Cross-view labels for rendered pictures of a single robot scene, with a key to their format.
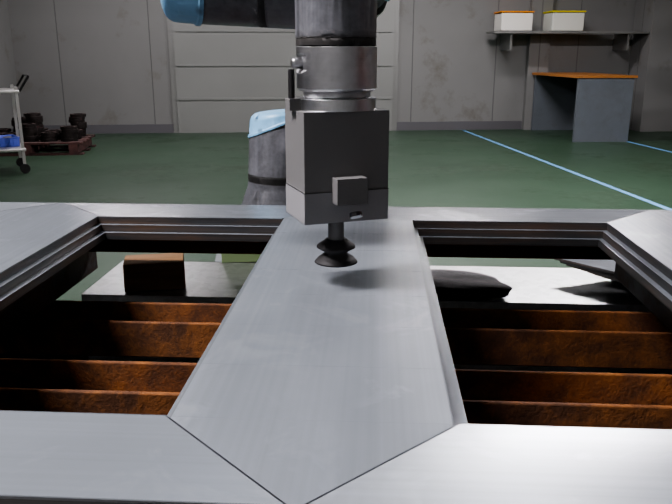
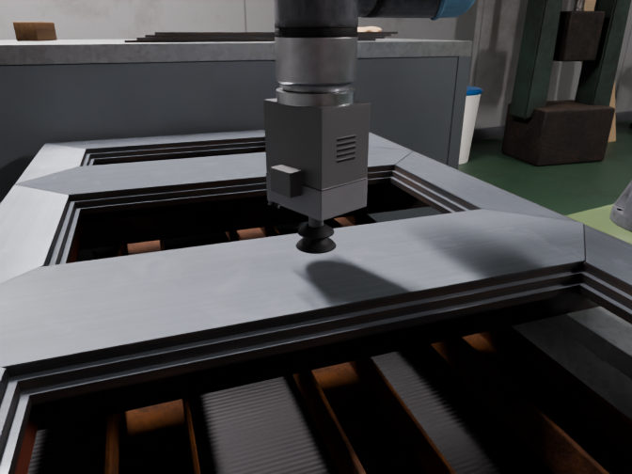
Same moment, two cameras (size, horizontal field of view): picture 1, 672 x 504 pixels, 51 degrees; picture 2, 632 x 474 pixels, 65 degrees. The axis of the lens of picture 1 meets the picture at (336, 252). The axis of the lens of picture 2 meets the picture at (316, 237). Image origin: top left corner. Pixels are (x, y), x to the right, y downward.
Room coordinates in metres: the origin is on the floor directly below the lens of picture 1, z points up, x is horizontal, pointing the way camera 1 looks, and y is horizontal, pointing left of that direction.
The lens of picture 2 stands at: (0.50, -0.45, 1.08)
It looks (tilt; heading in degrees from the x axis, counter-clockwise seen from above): 23 degrees down; 67
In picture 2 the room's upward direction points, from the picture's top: straight up
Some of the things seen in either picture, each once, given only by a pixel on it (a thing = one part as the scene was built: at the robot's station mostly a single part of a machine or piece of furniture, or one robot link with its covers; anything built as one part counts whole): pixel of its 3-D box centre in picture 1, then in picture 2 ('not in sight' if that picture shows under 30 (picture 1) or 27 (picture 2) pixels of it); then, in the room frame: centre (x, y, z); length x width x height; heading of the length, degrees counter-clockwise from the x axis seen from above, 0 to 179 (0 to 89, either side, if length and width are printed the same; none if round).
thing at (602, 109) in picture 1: (578, 105); not in sight; (9.65, -3.24, 0.40); 1.51 x 0.78 x 0.81; 6
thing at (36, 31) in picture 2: not in sight; (36, 31); (0.34, 1.28, 1.07); 0.12 x 0.06 x 0.05; 69
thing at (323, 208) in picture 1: (337, 158); (305, 149); (0.67, 0.00, 0.97); 0.10 x 0.09 x 0.16; 20
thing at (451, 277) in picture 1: (451, 282); not in sight; (1.14, -0.20, 0.70); 0.20 x 0.10 x 0.03; 73
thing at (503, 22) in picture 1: (513, 21); not in sight; (10.16, -2.42, 1.49); 0.46 x 0.39 x 0.26; 96
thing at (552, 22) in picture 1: (563, 21); not in sight; (10.23, -3.12, 1.49); 0.48 x 0.40 x 0.26; 96
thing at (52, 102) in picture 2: not in sight; (254, 245); (0.83, 0.82, 0.51); 1.30 x 0.04 x 1.01; 177
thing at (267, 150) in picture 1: (281, 141); not in sight; (1.45, 0.11, 0.90); 0.13 x 0.12 x 0.14; 88
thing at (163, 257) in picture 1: (154, 272); not in sight; (1.17, 0.31, 0.70); 0.10 x 0.06 x 0.05; 102
